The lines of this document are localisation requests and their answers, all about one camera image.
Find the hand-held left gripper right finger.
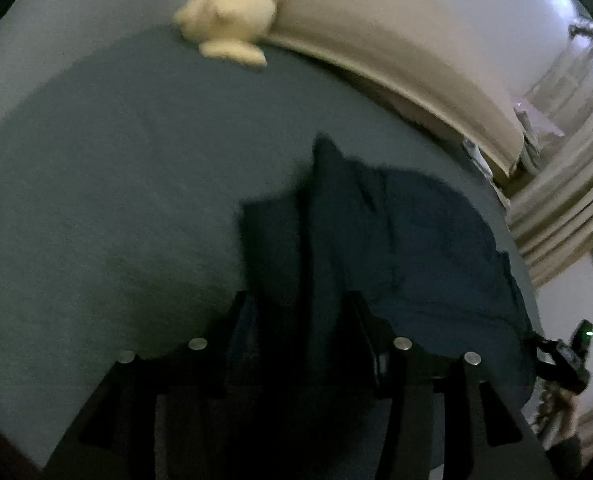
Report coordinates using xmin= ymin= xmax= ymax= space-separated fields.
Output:
xmin=343 ymin=292 xmax=557 ymax=480

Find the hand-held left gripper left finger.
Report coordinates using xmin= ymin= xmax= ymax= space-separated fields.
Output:
xmin=44 ymin=290 xmax=257 ymax=480

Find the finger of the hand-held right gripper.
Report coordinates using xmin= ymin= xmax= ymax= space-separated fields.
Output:
xmin=529 ymin=335 xmax=559 ymax=378

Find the dark navy padded jacket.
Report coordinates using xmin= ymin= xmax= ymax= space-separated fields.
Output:
xmin=226 ymin=132 xmax=537 ymax=480

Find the person's right forearm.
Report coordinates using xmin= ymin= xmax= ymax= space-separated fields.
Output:
xmin=546 ymin=390 xmax=582 ymax=461

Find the beige curtain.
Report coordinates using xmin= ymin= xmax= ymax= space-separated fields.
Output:
xmin=506 ymin=35 xmax=593 ymax=288

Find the grey-blue bed blanket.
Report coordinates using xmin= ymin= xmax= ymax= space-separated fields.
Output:
xmin=0 ymin=25 xmax=539 ymax=471

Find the white crumpled cloth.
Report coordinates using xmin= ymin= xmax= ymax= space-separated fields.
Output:
xmin=462 ymin=139 xmax=494 ymax=178

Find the beige padded headboard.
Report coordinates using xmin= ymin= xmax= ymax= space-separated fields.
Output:
xmin=269 ymin=0 xmax=527 ymax=177

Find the yellow plush toy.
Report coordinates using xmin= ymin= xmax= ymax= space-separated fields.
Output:
xmin=174 ymin=0 xmax=322 ymax=67

